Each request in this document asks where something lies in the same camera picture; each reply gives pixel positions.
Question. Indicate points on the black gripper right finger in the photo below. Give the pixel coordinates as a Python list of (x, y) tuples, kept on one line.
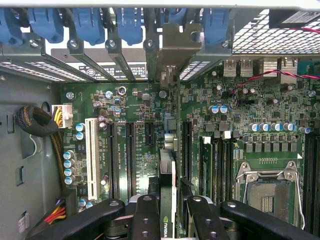
[(205, 222)]

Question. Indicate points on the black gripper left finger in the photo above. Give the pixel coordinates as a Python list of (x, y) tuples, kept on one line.
[(146, 220)]

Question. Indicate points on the socket locking lever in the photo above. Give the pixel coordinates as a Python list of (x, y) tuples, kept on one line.
[(244, 192), (300, 200)]

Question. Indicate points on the black RAM slot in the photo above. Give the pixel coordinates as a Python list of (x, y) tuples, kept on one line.
[(216, 162), (309, 175), (223, 162), (230, 162), (316, 175)]

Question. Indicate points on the long black expansion slot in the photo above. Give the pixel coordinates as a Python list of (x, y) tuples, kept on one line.
[(131, 160), (187, 150), (112, 160)]

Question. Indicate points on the CPU socket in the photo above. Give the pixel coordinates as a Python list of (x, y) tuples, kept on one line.
[(270, 200)]

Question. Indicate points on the short black expansion slot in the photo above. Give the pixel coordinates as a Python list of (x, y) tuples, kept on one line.
[(149, 135)]

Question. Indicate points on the white expansion slot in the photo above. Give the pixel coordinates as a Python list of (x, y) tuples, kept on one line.
[(91, 150)]

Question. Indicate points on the green motherboard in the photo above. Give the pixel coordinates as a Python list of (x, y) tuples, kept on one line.
[(200, 100)]

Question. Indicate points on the blue slot retention clip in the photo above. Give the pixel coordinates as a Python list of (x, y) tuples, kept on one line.
[(130, 25), (45, 22), (10, 27), (87, 25), (175, 15), (216, 25)]

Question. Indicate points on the open black PC case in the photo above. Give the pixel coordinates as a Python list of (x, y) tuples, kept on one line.
[(22, 53)]

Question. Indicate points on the black labelled switch box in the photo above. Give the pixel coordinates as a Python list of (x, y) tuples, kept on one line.
[(295, 18)]

